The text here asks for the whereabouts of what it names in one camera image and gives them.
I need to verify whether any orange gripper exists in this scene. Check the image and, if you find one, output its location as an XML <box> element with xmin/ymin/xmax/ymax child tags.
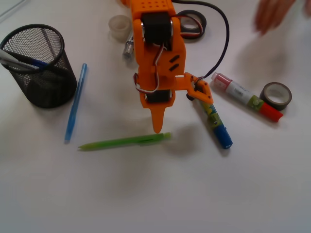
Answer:
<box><xmin>133</xmin><ymin>17</ymin><xmax>187</xmax><ymax>133</ymax></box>

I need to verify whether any green mechanical pencil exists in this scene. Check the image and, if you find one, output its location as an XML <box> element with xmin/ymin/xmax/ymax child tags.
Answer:
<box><xmin>78</xmin><ymin>133</ymin><xmax>172</xmax><ymax>151</ymax></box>

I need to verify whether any blue capped marker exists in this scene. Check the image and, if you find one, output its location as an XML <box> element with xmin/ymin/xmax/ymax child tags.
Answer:
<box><xmin>193</xmin><ymin>100</ymin><xmax>233</xmax><ymax>150</ymax></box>

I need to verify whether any light blue pen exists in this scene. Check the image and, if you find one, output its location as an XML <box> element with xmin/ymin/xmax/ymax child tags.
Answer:
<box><xmin>64</xmin><ymin>63</ymin><xmax>87</xmax><ymax>143</ymax></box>

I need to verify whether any red capped marker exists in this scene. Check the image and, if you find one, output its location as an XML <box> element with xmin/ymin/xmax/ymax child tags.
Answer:
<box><xmin>211</xmin><ymin>72</ymin><xmax>283</xmax><ymax>122</ymax></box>

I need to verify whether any dark blue mechanical pencil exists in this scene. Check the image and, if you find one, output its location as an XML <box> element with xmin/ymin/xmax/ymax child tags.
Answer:
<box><xmin>30</xmin><ymin>59</ymin><xmax>49</xmax><ymax>69</ymax></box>

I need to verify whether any clear white pen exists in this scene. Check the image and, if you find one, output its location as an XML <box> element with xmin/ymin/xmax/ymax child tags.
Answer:
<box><xmin>0</xmin><ymin>50</ymin><xmax>21</xmax><ymax>64</ymax></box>

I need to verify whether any silver capped pen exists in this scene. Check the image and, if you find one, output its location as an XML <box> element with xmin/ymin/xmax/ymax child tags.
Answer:
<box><xmin>0</xmin><ymin>60</ymin><xmax>35</xmax><ymax>71</ymax></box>

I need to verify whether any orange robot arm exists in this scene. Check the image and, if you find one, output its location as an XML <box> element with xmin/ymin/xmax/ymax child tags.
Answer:
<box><xmin>122</xmin><ymin>0</ymin><xmax>186</xmax><ymax>133</ymax></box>

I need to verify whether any black mesh pen holder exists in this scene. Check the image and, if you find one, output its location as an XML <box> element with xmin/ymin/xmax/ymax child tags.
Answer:
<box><xmin>0</xmin><ymin>24</ymin><xmax>77</xmax><ymax>108</ymax></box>

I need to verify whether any person hand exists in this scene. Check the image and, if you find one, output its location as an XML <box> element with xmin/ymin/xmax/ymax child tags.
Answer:
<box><xmin>254</xmin><ymin>0</ymin><xmax>298</xmax><ymax>36</ymax></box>

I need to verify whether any black capped marker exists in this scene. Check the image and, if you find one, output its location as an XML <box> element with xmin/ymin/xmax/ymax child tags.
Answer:
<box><xmin>122</xmin><ymin>31</ymin><xmax>134</xmax><ymax>61</ymax></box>

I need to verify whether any clear tape roll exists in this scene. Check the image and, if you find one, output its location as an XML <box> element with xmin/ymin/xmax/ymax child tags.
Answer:
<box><xmin>108</xmin><ymin>15</ymin><xmax>132</xmax><ymax>42</ymax></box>

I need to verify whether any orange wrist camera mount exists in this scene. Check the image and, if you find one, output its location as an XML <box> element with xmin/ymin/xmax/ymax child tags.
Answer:
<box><xmin>175</xmin><ymin>72</ymin><xmax>214</xmax><ymax>104</ymax></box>

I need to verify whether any black camera cable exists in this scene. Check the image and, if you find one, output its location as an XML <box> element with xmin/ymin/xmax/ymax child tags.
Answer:
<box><xmin>171</xmin><ymin>0</ymin><xmax>230</xmax><ymax>81</ymax></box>

